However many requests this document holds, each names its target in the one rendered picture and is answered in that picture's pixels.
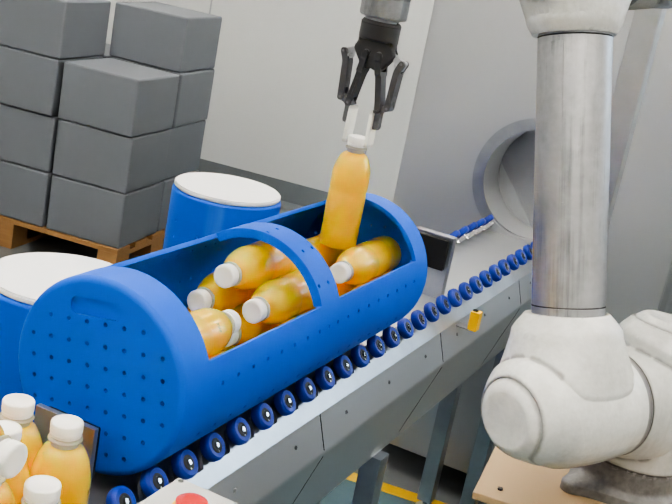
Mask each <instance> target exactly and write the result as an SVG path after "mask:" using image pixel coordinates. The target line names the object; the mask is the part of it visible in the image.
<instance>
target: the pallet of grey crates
mask: <svg viewBox="0 0 672 504"><path fill-rule="evenodd" d="M110 7H111V2H110V1H108V0H0V246H2V247H6V248H9V249H13V248H16V247H18V246H21V245H24V244H27V243H30V242H32V241H35V240H38V239H41V238H43V237H46V236H49V235H51V236H55V237H58V238H61V239H65V240H68V241H72V242H75V243H78V244H82V245H85V246H89V247H92V248H95V249H98V252H97V259H99V260H102V261H105V262H109V263H111V264H116V263H119V262H122V261H126V260H129V259H132V258H136V257H139V256H142V255H146V254H149V253H152V252H156V251H159V250H162V249H163V244H164V238H165V231H166V224H167V218H168V211H169V204H170V197H171V191H172V185H173V183H174V181H175V178H176V177H178V176H179V175H181V174H185V173H194V172H199V170H197V169H198V168H199V163H200V157H201V150H202V144H203V137H204V131H205V125H206V121H205V120H206V119H207V118H208V112H209V105H210V99H211V92H212V86H213V79H214V73H215V70H214V69H212V68H214V67H215V61H216V55H217V49H218V42H219V36H220V29H221V23H222V17H221V16H217V15H212V14H208V13H204V12H199V11H195V10H191V9H186V8H182V7H177V6H173V5H169V4H164V3H160V2H156V1H150V2H116V5H115V13H114V21H113V28H112V36H111V44H107V43H106V38H107V30H108V22H109V15H110ZM130 253H131V254H130ZM129 254H130V255H129Z"/></svg>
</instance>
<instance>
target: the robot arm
mask: <svg viewBox="0 0 672 504"><path fill-rule="evenodd" d="M519 2H520V5H521V8H522V11H523V14H524V17H525V21H526V25H527V28H528V30H529V32H530V33H531V35H532V37H534V38H537V39H538V42H537V84H536V126H535V168H534V210H533V252H532V294H531V310H526V311H524V312H523V313H522V315H521V316H520V317H519V318H518V319H517V320H516V321H515V322H514V324H513V325H512V327H511V332H510V336H509V339H508V342H507V345H506V348H505V351H504V353H503V356H502V359H501V361H500V364H499V365H497V366H496V367H495V368H494V369H493V371H492V373H491V374H490V376H489V378H488V380H487V383H486V385H485V388H484V391H483V394H482V399H481V415H482V420H483V424H484V427H485V430H486V432H487V434H488V436H489V438H490V440H491V441H492V442H493V444H494V445H495V446H496V447H497V448H498V449H499V450H500V451H502V452H503V453H505V454H506V455H508V456H510V457H512V458H514V459H517V460H520V461H523V462H526V463H529V464H532V465H537V466H542V467H546V468H550V469H569V468H570V470H569V472H568V473H567V474H566V475H565V476H564V477H562V480H561V483H560V488H561V490H563V491H564V492H566V493H568V494H572V495H577V496H582V497H587V498H590V499H593V500H596V501H600V502H603V503H606V504H672V315H671V314H668V313H665V312H661V311H656V310H644V311H641V312H639V313H636V314H632V315H631V316H629V317H628V318H626V319H625V320H623V321H622V322H621V323H620V324H618V323H617V322H616V321H615V319H614V318H613V317H612V316H611V315H610V314H609V313H606V282H607V247H608V211H609V175H610V139H611V103H612V67H613V37H615V36H617V34H618V32H619V31H620V29H621V27H622V26H623V23H624V20H625V16H626V13H627V11H628V10H639V9H670V8H672V0H519ZM410 3H411V0H361V6H360V13H362V14H364V15H366V17H363V19H362V20H361V25H360V30H359V38H358V41H357V42H356V43H355V46H351V47H342V48H341V55H342V65H341V72H340V79H339V86H338V93H337V98H338V99H339V100H341V101H343V102H344V104H345V108H344V112H343V117H342V120H343V121H344V122H346V123H345V128H344V132H343V137H342V141H343V142H347V140H348V135H349V134H353V131H354V126H355V121H356V117H357V112H358V108H359V106H358V105H355V104H357V102H356V101H357V98H358V95H359V93H360V90H361V88H362V85H363V82H364V80H365V77H366V75H367V73H368V72H369V70H370V68H371V69H372V70H374V76H375V98H374V110H373V111H370V113H369V119H368V124H367V129H366V135H365V140H364V146H363V147H364V148H369V147H373V143H374V138H375V132H376V130H380V128H381V124H382V118H383V114H384V113H385V112H391V111H393V110H394V108H395V105H396V101H397V97H398V93H399V89H400V86H401V82H402V78H403V74H404V72H405V71H406V69H407V68H408V66H409V62H408V61H404V60H402V59H401V58H400V57H399V56H398V52H397V45H398V42H399V37H400V32H401V25H400V24H399V22H406V21H407V17H408V12H409V7H410ZM355 52H356V54H357V57H358V59H359V63H358V65H357V68H356V73H355V76H354V79H353V81H352V84H351V86H350V80H351V74H352V67H353V57H354V56H355ZM392 62H394V71H393V74H392V78H391V81H390V85H389V89H388V93H387V97H386V76H387V72H388V66H389V65H390V64H391V63H392ZM349 87H350V89H349ZM385 99H386V100H385Z"/></svg>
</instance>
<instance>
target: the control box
mask: <svg viewBox="0 0 672 504"><path fill-rule="evenodd" d="M183 493H197V494H199V495H202V496H203V497H205V498H206V499H207V500H208V504H238V503H236V502H233V501H231V500H229V499H226V498H224V497H222V496H220V495H217V494H215V493H213V492H211V491H208V490H206V489H204V488H202V487H199V486H197V485H195V484H192V483H190V482H188V481H186V480H183V479H181V478H178V479H176V480H175V481H173V482H171V483H170V484H168V485H167V486H165V487H163V488H162V489H160V490H159V491H157V492H155V493H154V494H152V495H151V496H149V497H148V498H146V499H144V500H143V501H141V502H140V503H138V504H176V503H175V500H176V497H177V496H178V495H180V494H183Z"/></svg>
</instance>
